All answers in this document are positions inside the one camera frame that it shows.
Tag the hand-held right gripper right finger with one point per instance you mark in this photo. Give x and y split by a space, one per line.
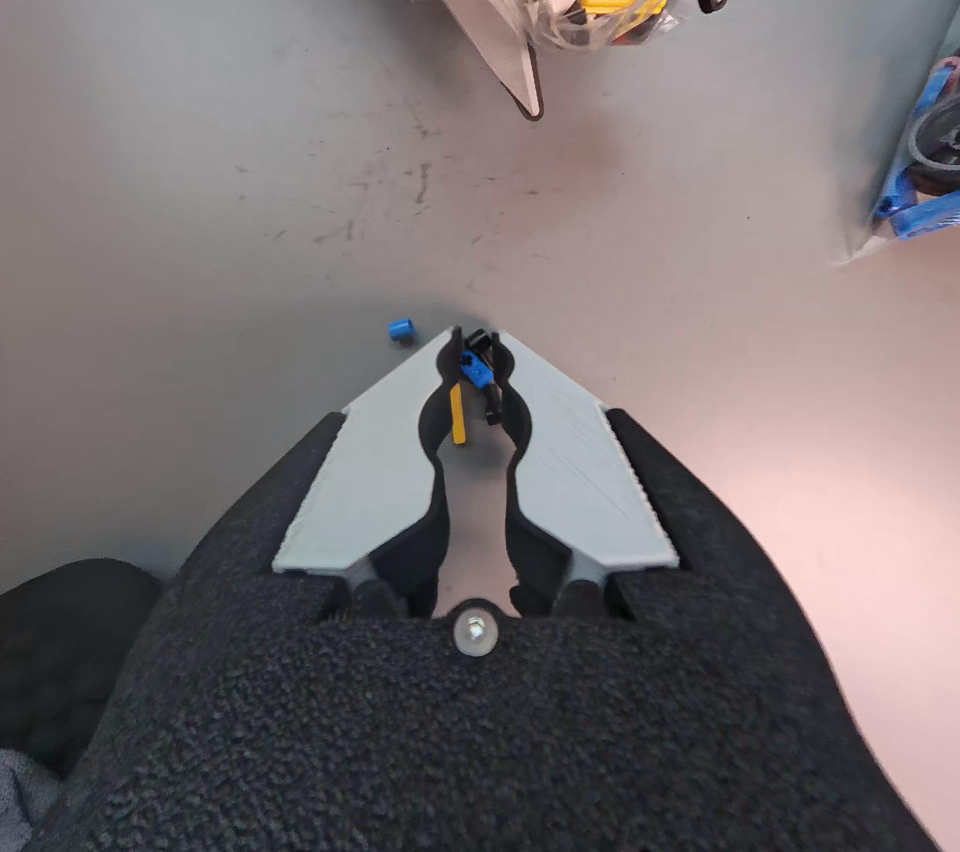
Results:
585 485

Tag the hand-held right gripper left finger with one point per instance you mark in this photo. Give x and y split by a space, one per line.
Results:
367 485

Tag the blue black toy connector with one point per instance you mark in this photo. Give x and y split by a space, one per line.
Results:
474 368

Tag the large clear toy brick bag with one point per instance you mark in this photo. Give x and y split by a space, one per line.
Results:
922 192

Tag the grey desk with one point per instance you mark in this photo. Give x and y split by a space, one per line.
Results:
187 117

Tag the yellow toy axle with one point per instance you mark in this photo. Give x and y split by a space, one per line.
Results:
457 417
622 0

